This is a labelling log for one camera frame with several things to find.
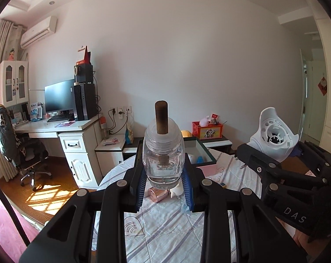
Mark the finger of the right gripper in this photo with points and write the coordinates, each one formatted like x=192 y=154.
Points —
x=317 y=160
x=258 y=162

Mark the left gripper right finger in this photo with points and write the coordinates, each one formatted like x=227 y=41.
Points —
x=259 y=235

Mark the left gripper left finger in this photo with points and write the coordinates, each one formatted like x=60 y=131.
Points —
x=68 y=235

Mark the white plug-in device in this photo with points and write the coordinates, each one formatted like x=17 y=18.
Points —
x=273 y=137

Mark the blue plastic case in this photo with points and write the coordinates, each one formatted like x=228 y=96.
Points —
x=200 y=160

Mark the clear liquid bottle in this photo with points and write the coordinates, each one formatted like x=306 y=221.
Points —
x=162 y=124

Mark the rose gold jar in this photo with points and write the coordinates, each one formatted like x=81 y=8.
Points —
x=157 y=195

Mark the red toy crate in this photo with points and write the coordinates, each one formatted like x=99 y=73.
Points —
x=207 y=132

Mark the pink storage box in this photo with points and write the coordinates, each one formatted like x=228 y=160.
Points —
x=201 y=153

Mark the pink bed cover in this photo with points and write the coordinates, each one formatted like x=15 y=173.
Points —
x=12 y=245

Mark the pink pig figurine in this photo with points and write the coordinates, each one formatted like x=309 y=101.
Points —
x=177 y=191

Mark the black office chair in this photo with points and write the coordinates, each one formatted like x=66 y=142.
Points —
x=28 y=155

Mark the striped white tablecloth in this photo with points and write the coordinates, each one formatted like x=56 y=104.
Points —
x=160 y=232

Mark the white small nightstand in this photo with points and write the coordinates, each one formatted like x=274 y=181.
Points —
x=113 y=151

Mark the white desk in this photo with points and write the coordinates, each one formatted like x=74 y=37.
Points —
x=78 y=141

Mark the black white low cabinet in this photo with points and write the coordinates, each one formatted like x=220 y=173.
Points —
x=222 y=144

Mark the black computer monitor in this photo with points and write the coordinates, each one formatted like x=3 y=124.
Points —
x=58 y=96

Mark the black computer tower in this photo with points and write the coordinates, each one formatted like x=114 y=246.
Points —
x=84 y=101

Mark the black speaker box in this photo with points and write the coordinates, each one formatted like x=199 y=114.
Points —
x=83 y=73

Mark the white hutch cabinet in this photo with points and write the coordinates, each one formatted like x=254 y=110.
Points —
x=13 y=82

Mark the red paper bag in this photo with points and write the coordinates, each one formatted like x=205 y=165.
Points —
x=84 y=56

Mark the white air conditioner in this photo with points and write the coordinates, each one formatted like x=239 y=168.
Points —
x=38 y=32

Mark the white wall socket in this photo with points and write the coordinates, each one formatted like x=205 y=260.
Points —
x=122 y=112

